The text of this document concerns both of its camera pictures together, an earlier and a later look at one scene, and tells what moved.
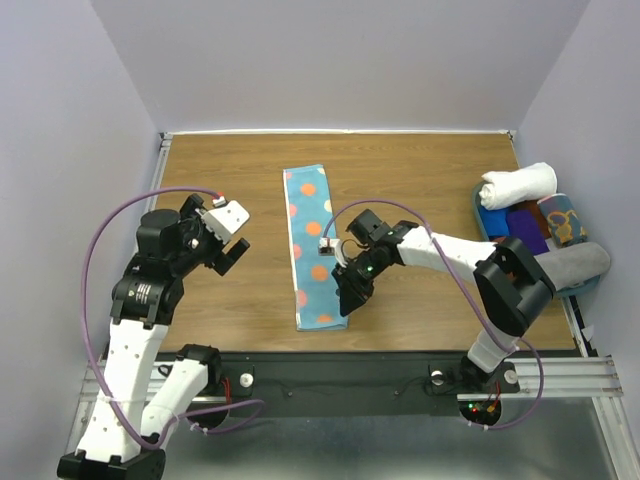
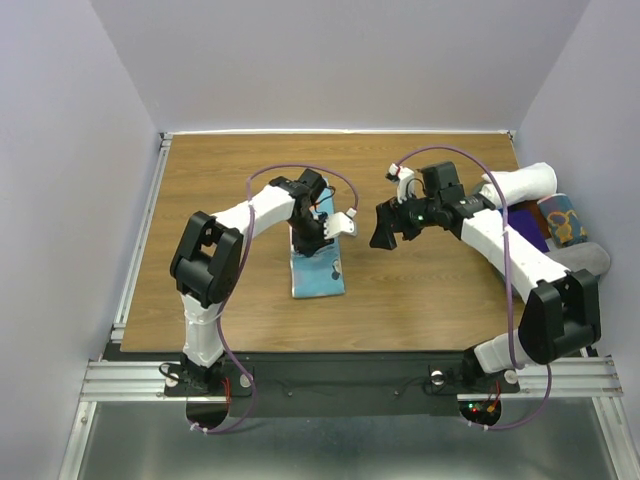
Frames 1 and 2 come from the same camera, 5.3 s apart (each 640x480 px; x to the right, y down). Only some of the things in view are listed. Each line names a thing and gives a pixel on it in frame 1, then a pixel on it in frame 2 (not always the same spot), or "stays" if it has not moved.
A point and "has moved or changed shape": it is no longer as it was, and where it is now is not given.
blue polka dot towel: (310, 219) has moved or changed shape
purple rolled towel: (522, 224) stays
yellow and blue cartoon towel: (562, 221) stays
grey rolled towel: (574, 264) stays
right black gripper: (353, 292) to (389, 215)
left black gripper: (193, 219) to (309, 246)
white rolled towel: (531, 182) stays
